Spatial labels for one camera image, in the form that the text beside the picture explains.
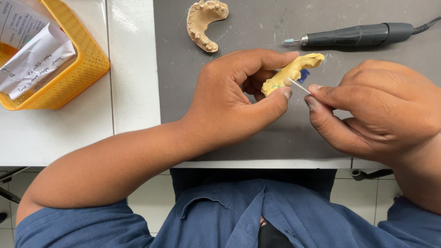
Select person's right hand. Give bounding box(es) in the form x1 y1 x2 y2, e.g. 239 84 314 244
304 59 441 163

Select person's left hand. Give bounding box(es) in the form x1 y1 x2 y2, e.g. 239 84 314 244
182 48 300 155

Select yellow dental cast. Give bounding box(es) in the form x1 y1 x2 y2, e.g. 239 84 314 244
261 53 325 97

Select thin white stick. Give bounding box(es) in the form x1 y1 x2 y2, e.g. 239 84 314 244
288 78 313 96

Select grey work mat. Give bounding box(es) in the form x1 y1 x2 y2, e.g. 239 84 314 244
153 0 441 162

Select black chair base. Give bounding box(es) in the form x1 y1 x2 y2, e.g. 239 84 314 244
351 168 394 182

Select grey dental handpiece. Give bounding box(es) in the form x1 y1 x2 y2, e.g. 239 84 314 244
284 23 414 47

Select beige dental cast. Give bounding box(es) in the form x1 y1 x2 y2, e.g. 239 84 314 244
186 0 229 53

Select small blue piece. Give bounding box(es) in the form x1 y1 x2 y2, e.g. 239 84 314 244
297 68 311 84

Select person's blue shirt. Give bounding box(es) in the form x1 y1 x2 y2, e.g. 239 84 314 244
14 177 441 248

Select yellow plastic basket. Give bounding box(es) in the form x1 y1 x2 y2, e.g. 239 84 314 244
0 0 111 111

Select crumpled white handwritten paper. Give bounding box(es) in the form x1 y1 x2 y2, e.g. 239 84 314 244
0 22 76 100

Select printed white form sheet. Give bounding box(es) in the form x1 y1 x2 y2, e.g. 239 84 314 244
0 0 53 51

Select black metal stool legs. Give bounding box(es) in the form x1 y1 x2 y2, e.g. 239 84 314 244
0 167 31 205

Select black handpiece cable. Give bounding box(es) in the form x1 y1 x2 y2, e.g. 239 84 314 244
411 16 441 35

